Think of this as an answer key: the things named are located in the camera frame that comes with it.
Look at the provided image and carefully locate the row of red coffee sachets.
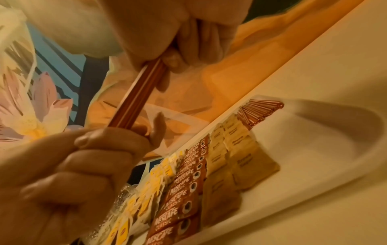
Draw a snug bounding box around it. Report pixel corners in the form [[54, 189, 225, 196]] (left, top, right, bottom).
[[144, 134, 211, 245]]

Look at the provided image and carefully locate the red stir stick bundle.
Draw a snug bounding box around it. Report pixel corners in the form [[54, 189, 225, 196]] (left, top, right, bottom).
[[107, 59, 168, 128]]

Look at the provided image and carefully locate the person's left forearm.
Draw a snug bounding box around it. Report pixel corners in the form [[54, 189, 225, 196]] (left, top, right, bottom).
[[23, 0, 127, 57]]

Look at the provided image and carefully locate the floral patterned fabric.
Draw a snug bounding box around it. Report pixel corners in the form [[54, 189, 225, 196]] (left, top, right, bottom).
[[0, 7, 88, 150]]

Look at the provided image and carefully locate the pile of red stir sticks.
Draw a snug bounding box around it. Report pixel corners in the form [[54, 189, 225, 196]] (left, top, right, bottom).
[[236, 100, 285, 131]]

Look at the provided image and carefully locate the row of yellow tea packets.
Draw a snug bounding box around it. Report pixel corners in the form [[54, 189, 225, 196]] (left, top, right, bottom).
[[98, 153, 182, 245]]

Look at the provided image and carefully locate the clear plastic wrapper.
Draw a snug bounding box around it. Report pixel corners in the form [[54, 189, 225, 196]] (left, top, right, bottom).
[[110, 182, 138, 218]]

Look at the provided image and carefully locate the white serving tray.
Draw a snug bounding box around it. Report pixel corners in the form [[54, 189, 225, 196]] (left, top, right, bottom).
[[81, 96, 387, 245]]

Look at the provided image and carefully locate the person's right hand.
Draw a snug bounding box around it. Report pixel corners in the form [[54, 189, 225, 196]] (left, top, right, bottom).
[[0, 112, 167, 245]]

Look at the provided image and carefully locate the person's left hand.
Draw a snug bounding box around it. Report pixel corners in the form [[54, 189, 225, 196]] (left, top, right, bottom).
[[103, 0, 253, 92]]

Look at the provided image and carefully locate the orange garment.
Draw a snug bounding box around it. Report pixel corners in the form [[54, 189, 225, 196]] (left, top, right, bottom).
[[87, 0, 365, 159]]

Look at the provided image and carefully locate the row of brown sugar packets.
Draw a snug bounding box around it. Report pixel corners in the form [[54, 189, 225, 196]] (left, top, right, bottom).
[[201, 115, 281, 228]]

